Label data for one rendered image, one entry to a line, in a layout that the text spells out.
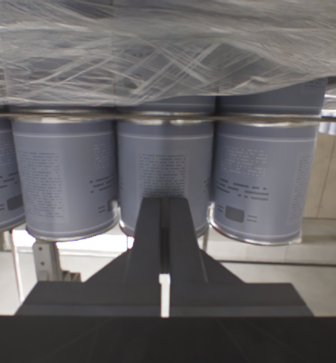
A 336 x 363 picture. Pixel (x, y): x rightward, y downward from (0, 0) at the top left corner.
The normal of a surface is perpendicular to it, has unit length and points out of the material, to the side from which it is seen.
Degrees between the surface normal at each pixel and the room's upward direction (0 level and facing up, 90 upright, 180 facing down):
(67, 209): 91
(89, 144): 91
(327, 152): 90
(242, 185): 89
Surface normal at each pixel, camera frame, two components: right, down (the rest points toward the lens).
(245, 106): -0.69, 0.20
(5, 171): 0.90, 0.14
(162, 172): -0.03, 0.29
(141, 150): -0.45, 0.25
